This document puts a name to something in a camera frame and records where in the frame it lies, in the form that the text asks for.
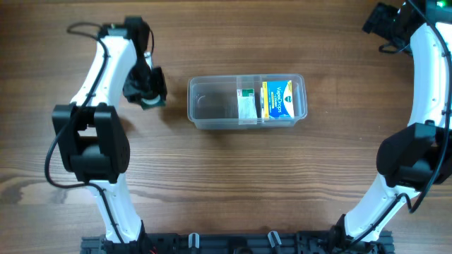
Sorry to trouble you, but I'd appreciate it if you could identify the white red ointment box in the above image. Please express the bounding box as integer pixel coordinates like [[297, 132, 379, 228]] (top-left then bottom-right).
[[237, 89, 257, 125]]

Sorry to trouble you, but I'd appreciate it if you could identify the blue VapoDrops box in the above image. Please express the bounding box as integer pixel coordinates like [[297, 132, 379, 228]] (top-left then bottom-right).
[[261, 80, 295, 119]]

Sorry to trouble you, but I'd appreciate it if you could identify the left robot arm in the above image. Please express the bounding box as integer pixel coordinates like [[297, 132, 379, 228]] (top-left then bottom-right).
[[44, 16, 167, 253]]

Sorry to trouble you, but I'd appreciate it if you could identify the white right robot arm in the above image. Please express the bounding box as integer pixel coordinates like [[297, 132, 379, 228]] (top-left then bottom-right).
[[326, 1, 451, 253]]

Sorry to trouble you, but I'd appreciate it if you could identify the clear plastic container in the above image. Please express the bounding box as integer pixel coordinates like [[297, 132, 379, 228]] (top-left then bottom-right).
[[187, 73, 308, 130]]

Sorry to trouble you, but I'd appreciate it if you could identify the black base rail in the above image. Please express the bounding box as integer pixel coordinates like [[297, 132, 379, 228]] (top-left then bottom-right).
[[80, 231, 396, 254]]

